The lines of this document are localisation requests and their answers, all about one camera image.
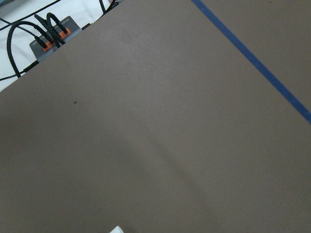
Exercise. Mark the white long-sleeve printed shirt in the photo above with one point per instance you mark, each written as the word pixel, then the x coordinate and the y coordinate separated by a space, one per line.
pixel 117 229

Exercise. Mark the small orange circuit board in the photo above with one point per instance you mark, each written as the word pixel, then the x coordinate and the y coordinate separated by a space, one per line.
pixel 59 31

